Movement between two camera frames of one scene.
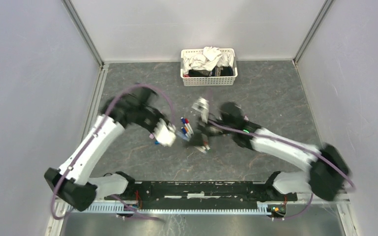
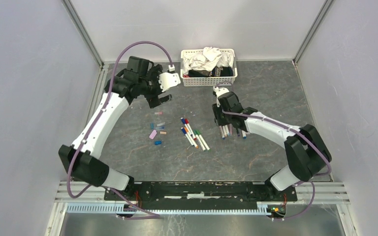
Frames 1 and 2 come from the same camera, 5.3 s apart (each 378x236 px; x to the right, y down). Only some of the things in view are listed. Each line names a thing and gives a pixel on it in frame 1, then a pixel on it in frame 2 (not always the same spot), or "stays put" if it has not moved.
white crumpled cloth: (210, 57) stays put
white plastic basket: (208, 81) stays put
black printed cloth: (216, 71) stays put
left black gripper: (158, 115) to (153, 100)
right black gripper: (199, 139) to (216, 111)
